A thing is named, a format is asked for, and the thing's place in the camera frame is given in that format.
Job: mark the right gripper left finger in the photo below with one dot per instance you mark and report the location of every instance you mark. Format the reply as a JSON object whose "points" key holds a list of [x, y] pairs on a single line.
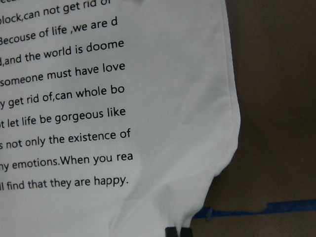
{"points": [[171, 232]]}

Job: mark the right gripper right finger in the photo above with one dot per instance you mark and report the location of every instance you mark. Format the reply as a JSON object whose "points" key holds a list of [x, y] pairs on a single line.
{"points": [[186, 232]]}

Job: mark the white long-sleeve printed shirt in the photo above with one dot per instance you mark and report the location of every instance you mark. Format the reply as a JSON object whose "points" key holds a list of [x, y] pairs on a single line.
{"points": [[115, 115]]}

